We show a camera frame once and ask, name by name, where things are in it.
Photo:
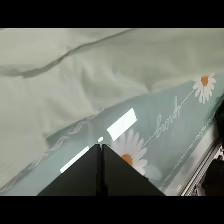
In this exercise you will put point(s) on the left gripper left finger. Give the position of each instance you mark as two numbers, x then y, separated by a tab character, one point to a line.
80	173

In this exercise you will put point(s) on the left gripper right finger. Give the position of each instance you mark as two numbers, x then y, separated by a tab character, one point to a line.
123	175

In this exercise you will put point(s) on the pale green shirt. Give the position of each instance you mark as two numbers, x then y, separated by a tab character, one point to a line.
83	76

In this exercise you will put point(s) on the silver frame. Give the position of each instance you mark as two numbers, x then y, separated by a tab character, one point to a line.
200	166

